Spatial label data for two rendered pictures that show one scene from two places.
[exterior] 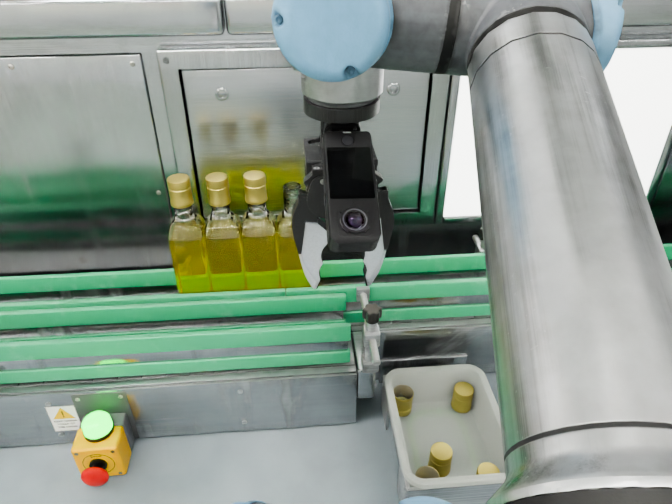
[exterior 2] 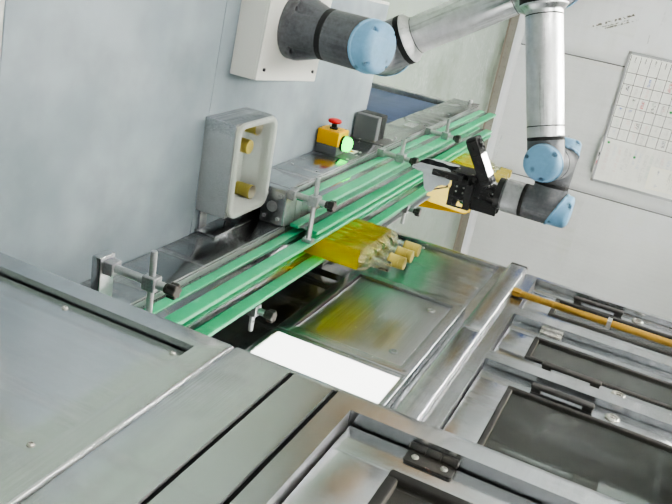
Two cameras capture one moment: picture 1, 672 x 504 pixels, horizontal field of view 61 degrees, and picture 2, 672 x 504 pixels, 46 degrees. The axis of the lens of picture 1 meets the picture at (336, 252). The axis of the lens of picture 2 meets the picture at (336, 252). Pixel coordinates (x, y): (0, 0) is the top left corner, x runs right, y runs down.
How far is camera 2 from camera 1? 1.80 m
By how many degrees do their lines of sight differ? 64
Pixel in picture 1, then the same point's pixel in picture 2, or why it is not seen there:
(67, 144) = (428, 279)
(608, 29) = (550, 146)
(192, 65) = (453, 309)
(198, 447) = (297, 148)
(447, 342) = (236, 237)
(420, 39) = not seen: hidden behind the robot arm
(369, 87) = (511, 185)
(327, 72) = not seen: hidden behind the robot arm
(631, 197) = (560, 64)
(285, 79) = (425, 327)
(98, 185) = (399, 274)
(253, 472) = (284, 134)
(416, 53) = not seen: hidden behind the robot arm
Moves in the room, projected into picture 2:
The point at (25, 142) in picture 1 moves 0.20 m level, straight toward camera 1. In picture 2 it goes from (437, 273) to (442, 226)
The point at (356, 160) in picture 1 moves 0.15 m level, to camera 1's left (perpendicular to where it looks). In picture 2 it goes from (488, 170) to (502, 163)
